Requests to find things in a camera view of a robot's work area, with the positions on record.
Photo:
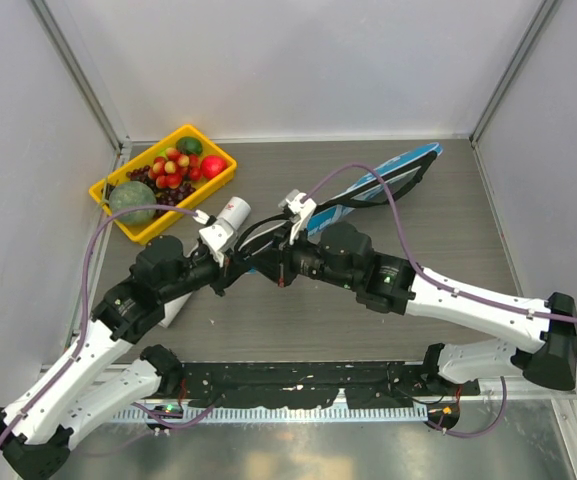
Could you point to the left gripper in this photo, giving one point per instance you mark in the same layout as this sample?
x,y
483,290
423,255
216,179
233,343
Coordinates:
x,y
229,268

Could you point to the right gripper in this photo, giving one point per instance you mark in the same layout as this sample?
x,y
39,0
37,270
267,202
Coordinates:
x,y
277,264

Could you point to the white shuttlecock tube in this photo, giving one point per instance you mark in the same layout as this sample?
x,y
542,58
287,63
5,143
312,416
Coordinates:
x,y
233,212

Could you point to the blue racket bag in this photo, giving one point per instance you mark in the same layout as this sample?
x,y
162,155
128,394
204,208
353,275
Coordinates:
x,y
393,179

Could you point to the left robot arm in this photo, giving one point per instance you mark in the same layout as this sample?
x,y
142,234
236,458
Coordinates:
x,y
40,429

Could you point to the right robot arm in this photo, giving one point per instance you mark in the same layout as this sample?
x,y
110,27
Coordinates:
x,y
529,337

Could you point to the dark purple grapes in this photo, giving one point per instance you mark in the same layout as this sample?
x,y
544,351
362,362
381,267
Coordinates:
x,y
173,197

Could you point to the red apple in bin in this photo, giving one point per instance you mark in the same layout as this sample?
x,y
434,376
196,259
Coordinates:
x,y
213,165

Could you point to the red cherry bunch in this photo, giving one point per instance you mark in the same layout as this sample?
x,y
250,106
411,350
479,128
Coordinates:
x,y
171,168

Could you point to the green melon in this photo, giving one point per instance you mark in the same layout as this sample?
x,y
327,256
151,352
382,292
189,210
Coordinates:
x,y
133,194

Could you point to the green lime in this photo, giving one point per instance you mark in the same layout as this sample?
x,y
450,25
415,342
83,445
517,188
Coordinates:
x,y
189,145

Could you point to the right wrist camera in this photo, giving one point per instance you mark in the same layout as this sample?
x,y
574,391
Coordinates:
x,y
299,209

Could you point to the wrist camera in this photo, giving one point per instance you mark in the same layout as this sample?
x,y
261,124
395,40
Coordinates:
x,y
299,209
221,234

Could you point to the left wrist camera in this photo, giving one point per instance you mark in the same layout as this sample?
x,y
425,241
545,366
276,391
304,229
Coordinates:
x,y
221,234

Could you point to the white cable duct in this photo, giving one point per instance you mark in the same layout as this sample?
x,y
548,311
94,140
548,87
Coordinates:
x,y
337,413

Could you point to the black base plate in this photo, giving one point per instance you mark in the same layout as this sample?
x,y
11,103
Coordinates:
x,y
311,385

